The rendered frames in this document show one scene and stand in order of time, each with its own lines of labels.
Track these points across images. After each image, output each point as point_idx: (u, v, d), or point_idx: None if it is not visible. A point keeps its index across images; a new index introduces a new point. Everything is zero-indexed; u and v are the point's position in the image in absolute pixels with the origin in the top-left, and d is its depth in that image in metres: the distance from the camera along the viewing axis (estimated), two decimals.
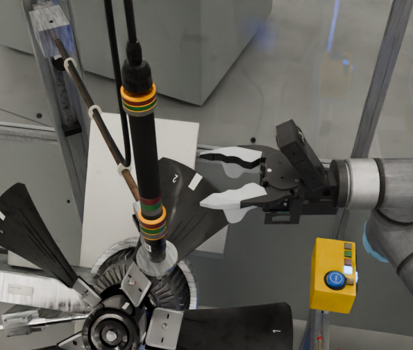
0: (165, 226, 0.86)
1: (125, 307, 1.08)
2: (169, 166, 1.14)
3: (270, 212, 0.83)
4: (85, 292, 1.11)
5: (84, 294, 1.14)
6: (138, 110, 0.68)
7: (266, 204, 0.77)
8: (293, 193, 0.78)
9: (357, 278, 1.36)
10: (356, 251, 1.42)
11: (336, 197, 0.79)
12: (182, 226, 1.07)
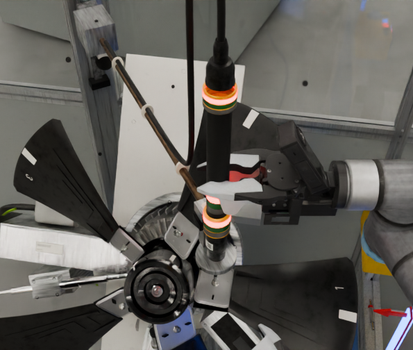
0: (229, 224, 0.87)
1: (173, 259, 0.97)
2: None
3: (269, 212, 0.83)
4: (125, 244, 1.00)
5: (124, 246, 1.02)
6: (220, 108, 0.68)
7: (260, 201, 0.77)
8: (293, 194, 0.78)
9: None
10: None
11: (336, 198, 0.80)
12: None
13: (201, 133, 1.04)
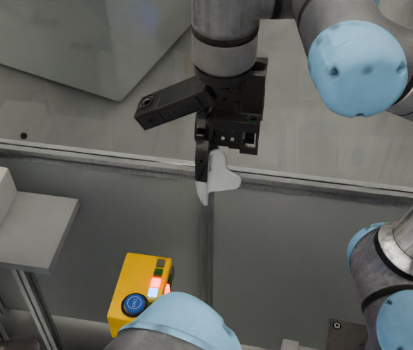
0: None
1: None
2: None
3: (250, 140, 0.71)
4: None
5: None
6: None
7: (203, 160, 0.70)
8: (204, 126, 0.68)
9: None
10: (172, 269, 1.19)
11: (218, 83, 0.64)
12: None
13: None
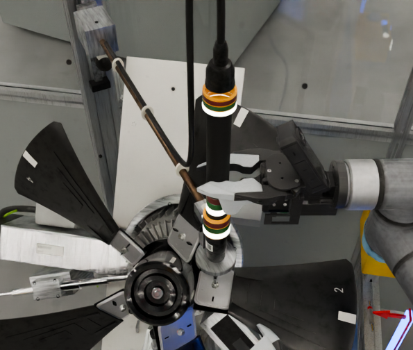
0: (229, 226, 0.87)
1: (192, 297, 0.97)
2: (347, 276, 1.03)
3: (270, 212, 0.83)
4: (188, 243, 0.99)
5: (183, 237, 1.01)
6: (220, 110, 0.68)
7: (260, 201, 0.77)
8: (293, 194, 0.78)
9: None
10: None
11: (336, 198, 0.79)
12: (298, 323, 0.97)
13: (313, 267, 1.05)
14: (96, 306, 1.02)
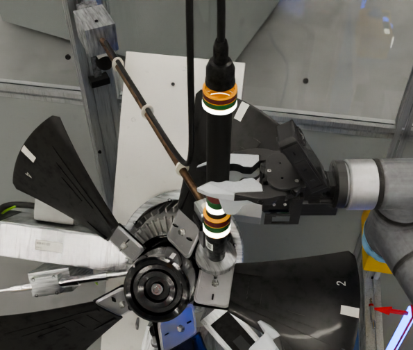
0: (229, 224, 0.87)
1: (192, 293, 0.96)
2: (350, 269, 1.01)
3: (270, 212, 0.83)
4: (188, 238, 0.98)
5: (183, 232, 1.00)
6: (220, 108, 0.68)
7: (260, 201, 0.77)
8: (293, 193, 0.78)
9: None
10: None
11: (336, 198, 0.79)
12: (300, 319, 0.96)
13: (314, 260, 1.03)
14: (96, 303, 1.01)
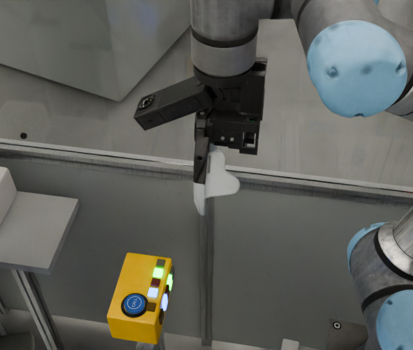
0: None
1: None
2: None
3: (250, 140, 0.71)
4: None
5: None
6: None
7: (202, 157, 0.69)
8: (204, 126, 0.68)
9: (164, 301, 1.13)
10: (172, 269, 1.19)
11: (218, 84, 0.64)
12: None
13: None
14: None
